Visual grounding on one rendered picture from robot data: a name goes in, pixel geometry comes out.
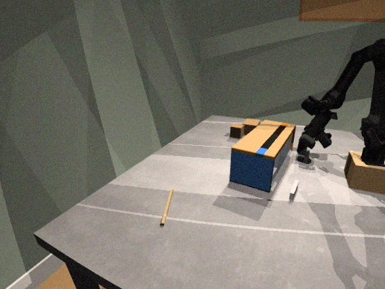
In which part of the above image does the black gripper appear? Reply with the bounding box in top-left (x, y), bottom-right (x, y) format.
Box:
top-left (297, 119), bottom-right (325, 153)

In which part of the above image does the tan wooden stick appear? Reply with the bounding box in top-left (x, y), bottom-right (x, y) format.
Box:
top-left (161, 188), bottom-right (174, 226)

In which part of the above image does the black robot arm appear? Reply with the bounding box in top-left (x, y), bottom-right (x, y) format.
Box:
top-left (301, 38), bottom-right (385, 167)

